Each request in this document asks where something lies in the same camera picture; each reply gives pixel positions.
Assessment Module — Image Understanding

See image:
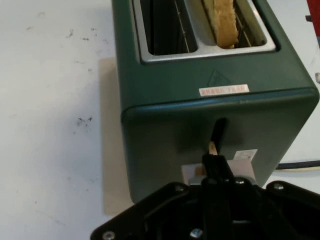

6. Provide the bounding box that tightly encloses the dark green toaster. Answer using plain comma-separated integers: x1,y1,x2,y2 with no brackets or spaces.
111,0,320,206

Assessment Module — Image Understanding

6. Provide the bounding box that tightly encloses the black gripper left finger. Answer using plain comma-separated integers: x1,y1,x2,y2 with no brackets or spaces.
91,153,219,240

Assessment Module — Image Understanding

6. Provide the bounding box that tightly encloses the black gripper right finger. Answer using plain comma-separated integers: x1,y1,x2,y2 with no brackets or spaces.
212,154,320,240

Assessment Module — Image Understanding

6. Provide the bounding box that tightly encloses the black toaster power cable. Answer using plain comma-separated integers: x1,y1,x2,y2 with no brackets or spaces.
275,160,320,172

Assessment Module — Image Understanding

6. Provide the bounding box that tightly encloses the toasted bread slice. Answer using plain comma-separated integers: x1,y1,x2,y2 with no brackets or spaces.
201,0,240,50

